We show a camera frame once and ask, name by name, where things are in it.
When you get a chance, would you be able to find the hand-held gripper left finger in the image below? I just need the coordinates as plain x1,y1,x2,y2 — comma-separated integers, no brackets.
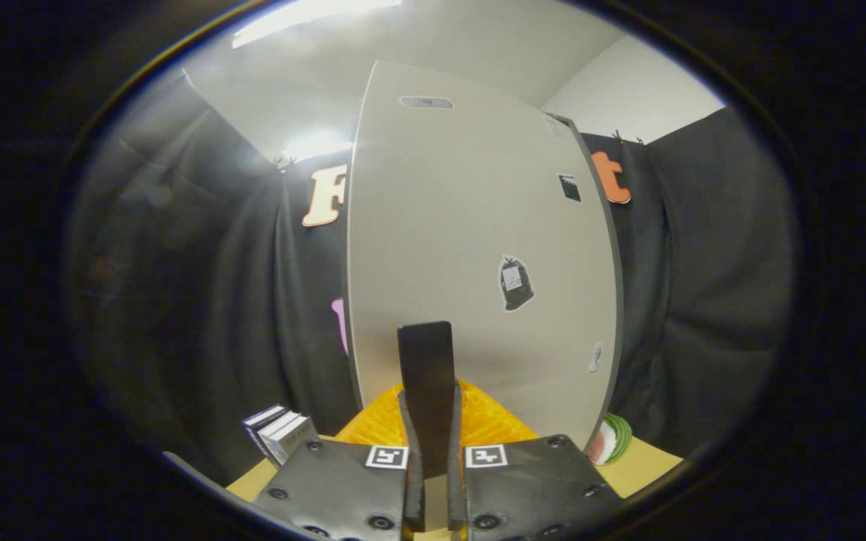
253,323,429,541

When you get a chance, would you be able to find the beige shoe cabinet door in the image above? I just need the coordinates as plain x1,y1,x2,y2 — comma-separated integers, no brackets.
347,60,617,452

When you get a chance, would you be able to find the toy watermelon slice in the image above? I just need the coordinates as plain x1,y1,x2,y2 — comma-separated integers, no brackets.
586,413,634,467

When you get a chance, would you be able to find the white shoe cabinet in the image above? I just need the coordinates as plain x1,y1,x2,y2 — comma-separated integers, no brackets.
347,60,625,452

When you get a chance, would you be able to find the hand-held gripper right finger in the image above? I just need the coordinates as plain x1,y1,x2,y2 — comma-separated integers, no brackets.
427,322,625,541

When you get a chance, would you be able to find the dark book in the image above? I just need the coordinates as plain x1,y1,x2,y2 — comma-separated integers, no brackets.
243,405,288,458

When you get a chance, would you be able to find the ceiling light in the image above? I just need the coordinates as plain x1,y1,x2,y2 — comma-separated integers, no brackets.
232,0,404,50

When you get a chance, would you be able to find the black backdrop cloth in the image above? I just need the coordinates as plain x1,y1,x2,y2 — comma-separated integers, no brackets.
65,68,798,489

